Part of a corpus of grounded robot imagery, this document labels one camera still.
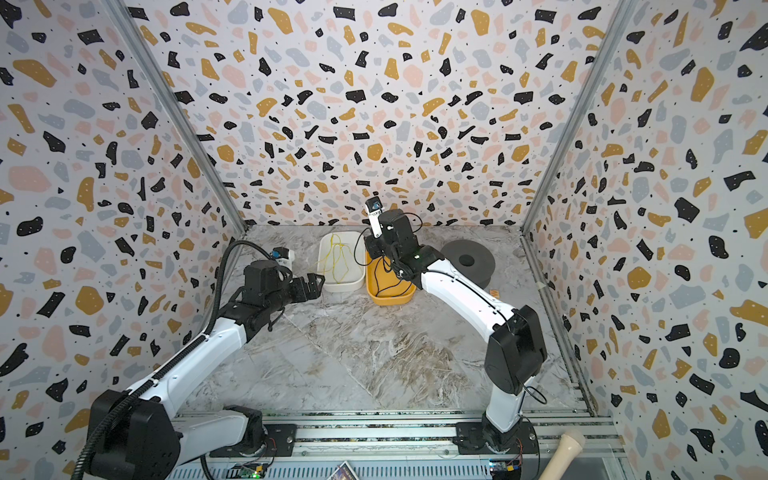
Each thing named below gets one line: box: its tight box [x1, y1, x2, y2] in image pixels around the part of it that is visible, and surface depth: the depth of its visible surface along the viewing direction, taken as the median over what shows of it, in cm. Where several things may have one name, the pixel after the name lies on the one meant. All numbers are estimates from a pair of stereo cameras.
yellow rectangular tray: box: [365, 251, 417, 306], surface depth 102 cm
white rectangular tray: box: [317, 231, 366, 293], surface depth 108 cm
